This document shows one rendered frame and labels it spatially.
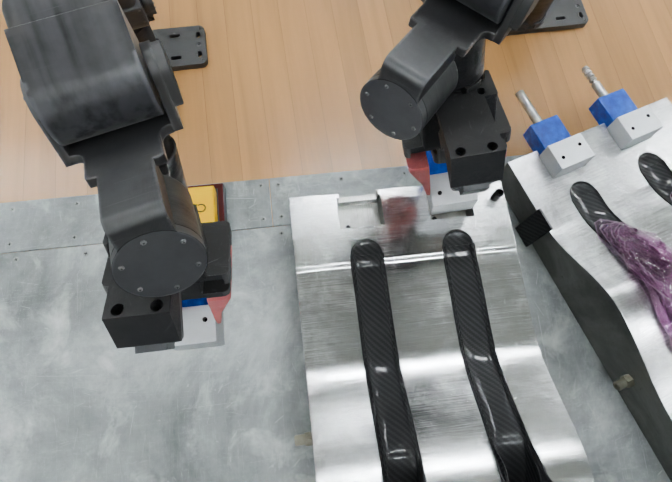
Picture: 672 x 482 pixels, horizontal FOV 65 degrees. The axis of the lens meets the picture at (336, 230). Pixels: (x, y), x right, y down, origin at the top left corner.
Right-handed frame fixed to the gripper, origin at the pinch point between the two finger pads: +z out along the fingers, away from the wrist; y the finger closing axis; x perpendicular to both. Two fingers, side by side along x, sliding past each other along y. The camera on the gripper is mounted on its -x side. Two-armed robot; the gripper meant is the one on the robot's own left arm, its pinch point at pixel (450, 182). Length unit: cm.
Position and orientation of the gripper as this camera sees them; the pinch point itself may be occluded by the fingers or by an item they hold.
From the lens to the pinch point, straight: 59.9
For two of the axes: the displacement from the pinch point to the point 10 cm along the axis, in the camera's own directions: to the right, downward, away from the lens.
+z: 1.7, 6.2, 7.7
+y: 9.8, -1.5, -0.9
